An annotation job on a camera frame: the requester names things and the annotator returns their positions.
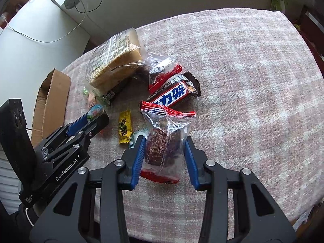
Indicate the green and white candy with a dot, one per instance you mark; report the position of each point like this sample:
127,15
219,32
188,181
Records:
133,138

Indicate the chocolate cake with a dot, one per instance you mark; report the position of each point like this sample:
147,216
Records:
162,146

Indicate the green wrapped candy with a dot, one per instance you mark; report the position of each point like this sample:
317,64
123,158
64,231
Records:
86,91

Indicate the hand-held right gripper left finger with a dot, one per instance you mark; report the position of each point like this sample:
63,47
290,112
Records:
138,157

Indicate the red and white snack packet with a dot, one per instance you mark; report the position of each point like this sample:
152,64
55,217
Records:
164,76

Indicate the white ribbed panel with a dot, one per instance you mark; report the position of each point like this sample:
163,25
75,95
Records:
7,182

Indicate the pink checked tablecloth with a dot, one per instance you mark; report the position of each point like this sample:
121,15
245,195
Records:
240,81

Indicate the blue-green candy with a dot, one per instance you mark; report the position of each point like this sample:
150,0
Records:
95,112

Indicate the pink wrapped candy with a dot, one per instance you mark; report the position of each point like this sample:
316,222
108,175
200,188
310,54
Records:
94,100

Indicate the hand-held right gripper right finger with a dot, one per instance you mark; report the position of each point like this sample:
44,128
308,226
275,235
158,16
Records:
189,162

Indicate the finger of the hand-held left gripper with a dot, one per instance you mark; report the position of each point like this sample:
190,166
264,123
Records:
98,122
76,126

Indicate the yellow candy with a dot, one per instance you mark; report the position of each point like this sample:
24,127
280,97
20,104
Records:
124,127

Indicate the brown cardboard box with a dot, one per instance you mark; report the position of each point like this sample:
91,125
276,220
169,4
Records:
55,98

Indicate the brown chocolate bar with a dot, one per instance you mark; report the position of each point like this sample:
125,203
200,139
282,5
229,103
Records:
119,91
172,96

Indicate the white cabinet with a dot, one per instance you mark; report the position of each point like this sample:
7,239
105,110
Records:
30,60

